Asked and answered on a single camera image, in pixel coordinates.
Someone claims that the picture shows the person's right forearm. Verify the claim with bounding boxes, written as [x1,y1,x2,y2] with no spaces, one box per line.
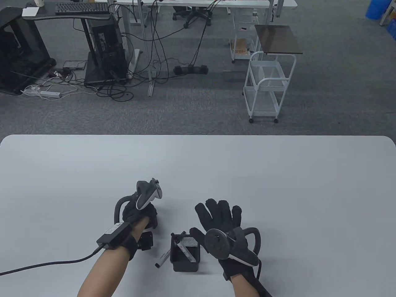
[230,274,273,297]

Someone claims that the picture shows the black capped white marker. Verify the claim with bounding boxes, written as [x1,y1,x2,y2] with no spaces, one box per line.
[155,230,187,268]
[174,236,195,262]

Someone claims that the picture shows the black labelled sensor box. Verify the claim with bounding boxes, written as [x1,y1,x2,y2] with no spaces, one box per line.
[96,222,132,249]

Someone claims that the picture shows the black cable coil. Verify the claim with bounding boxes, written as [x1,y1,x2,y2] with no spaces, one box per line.
[97,83,134,102]

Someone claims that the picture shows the dark gray tracking controller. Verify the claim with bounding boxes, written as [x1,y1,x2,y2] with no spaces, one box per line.
[114,178,163,224]
[204,227,262,266]

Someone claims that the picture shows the white shelf cart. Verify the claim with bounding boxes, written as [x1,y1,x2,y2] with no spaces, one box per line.
[230,14,260,64]

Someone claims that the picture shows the black office chair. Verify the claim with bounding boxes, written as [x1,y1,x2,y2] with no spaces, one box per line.
[172,6,212,29]

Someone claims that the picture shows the gray network box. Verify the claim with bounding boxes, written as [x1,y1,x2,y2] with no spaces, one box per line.
[63,60,88,70]

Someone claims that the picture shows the short white desk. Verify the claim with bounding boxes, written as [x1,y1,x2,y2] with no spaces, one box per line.
[272,0,298,17]

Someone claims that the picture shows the black desk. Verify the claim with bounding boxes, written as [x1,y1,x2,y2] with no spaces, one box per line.
[22,2,128,86]

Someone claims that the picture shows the cardboard box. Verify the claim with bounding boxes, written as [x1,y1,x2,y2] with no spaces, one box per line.
[230,39,250,53]

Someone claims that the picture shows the blue bin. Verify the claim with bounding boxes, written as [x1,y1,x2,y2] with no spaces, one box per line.
[366,0,392,20]

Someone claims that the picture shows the black braided cable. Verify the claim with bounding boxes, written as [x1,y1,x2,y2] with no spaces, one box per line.
[0,246,102,276]

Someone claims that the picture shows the long white desk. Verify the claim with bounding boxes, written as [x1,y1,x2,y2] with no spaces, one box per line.
[94,0,270,98]

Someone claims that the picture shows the brown side table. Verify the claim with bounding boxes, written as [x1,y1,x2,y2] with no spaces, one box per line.
[254,25,303,55]

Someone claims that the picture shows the white rolling cart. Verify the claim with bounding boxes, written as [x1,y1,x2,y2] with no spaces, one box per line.
[243,51,297,123]

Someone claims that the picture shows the black hanging cable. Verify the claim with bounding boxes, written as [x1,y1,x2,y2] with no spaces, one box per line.
[189,0,224,67]

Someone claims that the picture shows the white power strip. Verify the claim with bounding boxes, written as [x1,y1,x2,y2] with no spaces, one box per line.
[21,88,61,99]

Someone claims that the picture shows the black computer tower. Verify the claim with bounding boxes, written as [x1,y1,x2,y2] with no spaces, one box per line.
[88,17,129,81]

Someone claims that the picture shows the person's left hand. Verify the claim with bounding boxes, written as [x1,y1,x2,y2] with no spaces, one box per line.
[122,192,159,231]

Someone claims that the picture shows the white cable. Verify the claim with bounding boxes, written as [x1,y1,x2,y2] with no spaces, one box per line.
[22,77,98,101]

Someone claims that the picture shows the person's right hand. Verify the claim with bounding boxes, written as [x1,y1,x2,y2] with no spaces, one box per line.
[189,199,259,282]

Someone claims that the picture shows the black keyboard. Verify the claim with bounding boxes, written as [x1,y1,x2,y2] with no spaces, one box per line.
[55,2,110,15]

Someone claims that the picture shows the black power strip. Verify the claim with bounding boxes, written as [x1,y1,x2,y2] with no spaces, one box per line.
[173,65,209,75]

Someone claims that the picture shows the black mesh pen holder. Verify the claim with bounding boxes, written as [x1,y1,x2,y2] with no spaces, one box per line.
[170,234,201,273]

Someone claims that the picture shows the white table frame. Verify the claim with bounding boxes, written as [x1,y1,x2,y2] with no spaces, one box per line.
[379,3,396,27]

